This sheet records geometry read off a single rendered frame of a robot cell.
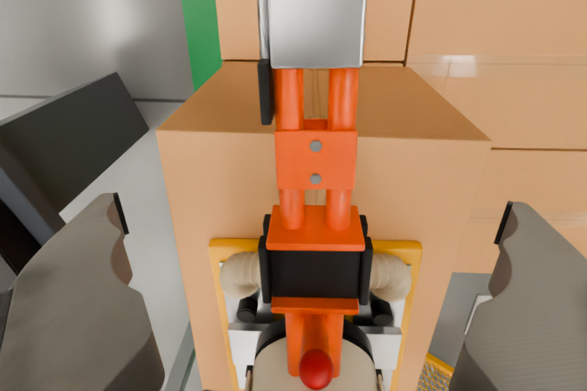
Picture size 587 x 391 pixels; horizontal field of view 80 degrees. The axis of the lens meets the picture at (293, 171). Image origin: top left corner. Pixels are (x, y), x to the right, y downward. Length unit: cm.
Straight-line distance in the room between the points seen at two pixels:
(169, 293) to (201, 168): 170
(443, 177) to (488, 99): 46
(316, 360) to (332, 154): 14
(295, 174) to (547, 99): 77
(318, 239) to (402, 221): 21
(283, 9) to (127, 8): 126
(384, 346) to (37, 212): 72
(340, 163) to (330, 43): 9
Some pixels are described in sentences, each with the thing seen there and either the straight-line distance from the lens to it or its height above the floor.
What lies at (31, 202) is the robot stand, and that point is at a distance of 91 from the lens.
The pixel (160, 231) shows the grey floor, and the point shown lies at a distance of 185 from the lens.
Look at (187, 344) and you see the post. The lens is 173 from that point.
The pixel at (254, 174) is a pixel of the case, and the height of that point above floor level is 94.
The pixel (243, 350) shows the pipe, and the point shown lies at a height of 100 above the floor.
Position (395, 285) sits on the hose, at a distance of 45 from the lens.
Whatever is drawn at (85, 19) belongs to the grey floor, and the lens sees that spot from 156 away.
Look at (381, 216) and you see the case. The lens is 48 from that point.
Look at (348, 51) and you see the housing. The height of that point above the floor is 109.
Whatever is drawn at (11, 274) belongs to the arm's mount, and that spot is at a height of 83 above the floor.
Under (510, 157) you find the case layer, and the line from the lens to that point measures 100.
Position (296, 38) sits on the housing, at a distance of 24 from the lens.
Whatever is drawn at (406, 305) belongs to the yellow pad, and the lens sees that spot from 57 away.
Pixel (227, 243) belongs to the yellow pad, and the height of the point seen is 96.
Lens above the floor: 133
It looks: 61 degrees down
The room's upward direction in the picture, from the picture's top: 174 degrees counter-clockwise
